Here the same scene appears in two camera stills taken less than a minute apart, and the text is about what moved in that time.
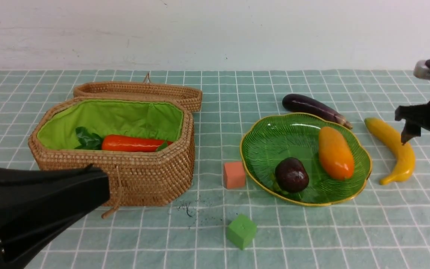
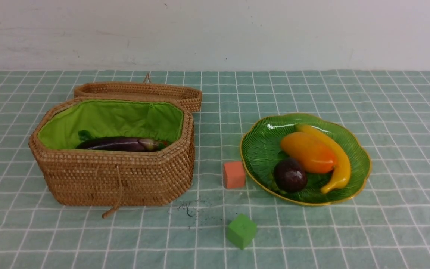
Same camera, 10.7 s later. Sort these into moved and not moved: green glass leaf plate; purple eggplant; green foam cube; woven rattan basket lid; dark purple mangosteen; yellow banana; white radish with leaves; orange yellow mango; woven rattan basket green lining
Moved: yellow banana; orange yellow mango; purple eggplant
Not moved: green glass leaf plate; woven rattan basket lid; woven rattan basket green lining; dark purple mangosteen; white radish with leaves; green foam cube
